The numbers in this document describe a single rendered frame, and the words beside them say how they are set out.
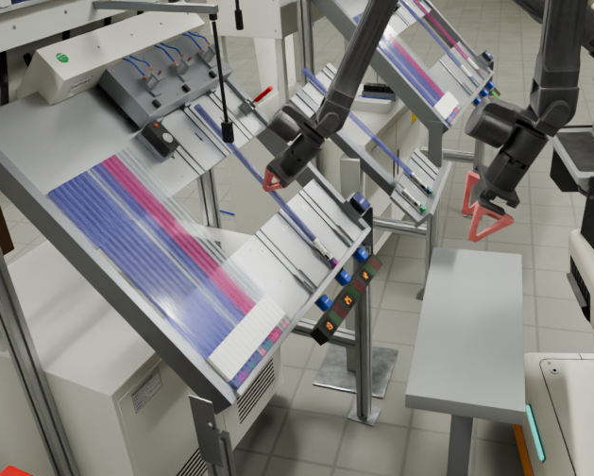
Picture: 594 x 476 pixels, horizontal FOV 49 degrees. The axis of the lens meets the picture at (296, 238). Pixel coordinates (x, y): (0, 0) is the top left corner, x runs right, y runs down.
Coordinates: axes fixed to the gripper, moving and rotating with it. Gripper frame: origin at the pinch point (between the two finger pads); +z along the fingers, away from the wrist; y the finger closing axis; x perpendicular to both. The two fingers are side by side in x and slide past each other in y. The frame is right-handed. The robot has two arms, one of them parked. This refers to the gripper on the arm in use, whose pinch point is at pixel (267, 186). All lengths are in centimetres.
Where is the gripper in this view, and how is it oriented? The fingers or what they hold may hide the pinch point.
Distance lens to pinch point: 155.6
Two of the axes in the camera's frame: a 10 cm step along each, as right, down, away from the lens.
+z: -5.6, 4.9, 6.6
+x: 6.9, 7.3, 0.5
